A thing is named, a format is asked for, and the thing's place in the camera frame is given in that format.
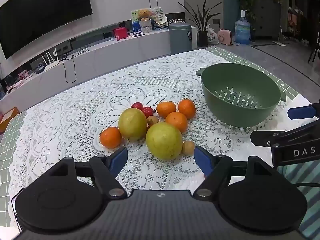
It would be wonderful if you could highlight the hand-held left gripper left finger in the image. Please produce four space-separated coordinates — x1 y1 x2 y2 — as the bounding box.
46 146 128 200

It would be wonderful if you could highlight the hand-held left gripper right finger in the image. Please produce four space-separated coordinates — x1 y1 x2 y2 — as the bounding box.
194 146 278 200

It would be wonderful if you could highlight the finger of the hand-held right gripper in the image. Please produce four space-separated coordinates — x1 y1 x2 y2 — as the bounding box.
250 120 320 149
287 102 320 120

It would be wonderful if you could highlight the small brown kiwi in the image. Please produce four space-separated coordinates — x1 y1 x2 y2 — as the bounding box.
182 141 196 155

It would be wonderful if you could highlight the orange mandarin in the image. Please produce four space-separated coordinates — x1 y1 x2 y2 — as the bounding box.
99 127 122 149
165 112 188 133
178 99 196 119
156 101 177 118

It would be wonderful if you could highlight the small yellow fruit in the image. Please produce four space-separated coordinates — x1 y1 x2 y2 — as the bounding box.
118 107 147 140

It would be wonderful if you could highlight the yellow green pomelo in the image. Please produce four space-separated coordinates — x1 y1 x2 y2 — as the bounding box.
146 122 184 160

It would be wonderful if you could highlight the small brownish red apple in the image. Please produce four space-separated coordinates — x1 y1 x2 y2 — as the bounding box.
146 115 160 127

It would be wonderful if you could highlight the green colander bowl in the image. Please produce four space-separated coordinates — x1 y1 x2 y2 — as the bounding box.
195 63 287 128

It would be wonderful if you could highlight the teal striped clothing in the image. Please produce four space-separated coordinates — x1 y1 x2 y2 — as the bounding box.
277 160 320 240

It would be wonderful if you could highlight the white lace tablecloth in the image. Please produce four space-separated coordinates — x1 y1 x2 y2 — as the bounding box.
9 49 313 205

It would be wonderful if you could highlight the dark wooden chair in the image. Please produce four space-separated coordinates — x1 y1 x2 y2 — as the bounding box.
307 32 320 64

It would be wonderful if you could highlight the blue water bottle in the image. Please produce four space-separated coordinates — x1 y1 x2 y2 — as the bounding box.
234 9 251 45

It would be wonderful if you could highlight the dark grey cabinet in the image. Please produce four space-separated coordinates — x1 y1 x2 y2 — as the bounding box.
250 0 282 40

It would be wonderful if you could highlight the white television console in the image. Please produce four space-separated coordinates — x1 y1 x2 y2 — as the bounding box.
0 26 198 113

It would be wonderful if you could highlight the pink pig heater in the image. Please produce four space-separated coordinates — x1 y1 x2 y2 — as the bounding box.
217 29 234 45

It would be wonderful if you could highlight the white plastic bag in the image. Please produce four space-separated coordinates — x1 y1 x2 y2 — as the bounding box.
205 24 220 45

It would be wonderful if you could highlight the white router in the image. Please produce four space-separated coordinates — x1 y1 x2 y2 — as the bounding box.
41 47 60 72

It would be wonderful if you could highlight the orange cardboard box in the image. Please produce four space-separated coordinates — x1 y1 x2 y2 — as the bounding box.
0 107 20 130

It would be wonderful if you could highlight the potted long leaf plant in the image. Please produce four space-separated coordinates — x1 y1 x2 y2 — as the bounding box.
178 0 223 47

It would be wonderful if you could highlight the grey trash can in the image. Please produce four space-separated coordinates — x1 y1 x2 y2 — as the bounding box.
169 22 193 55

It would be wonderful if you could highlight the red box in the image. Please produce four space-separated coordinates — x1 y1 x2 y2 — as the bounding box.
113 27 127 40

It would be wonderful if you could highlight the brown teddy bear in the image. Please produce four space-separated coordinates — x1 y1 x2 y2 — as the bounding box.
137 9 152 21

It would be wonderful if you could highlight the printed picture board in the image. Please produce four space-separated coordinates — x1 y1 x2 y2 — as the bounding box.
131 7 165 23

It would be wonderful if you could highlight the black power cable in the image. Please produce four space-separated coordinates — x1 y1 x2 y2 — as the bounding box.
61 46 90 83

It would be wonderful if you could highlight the black wall television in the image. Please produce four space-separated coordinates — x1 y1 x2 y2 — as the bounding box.
0 0 93 60

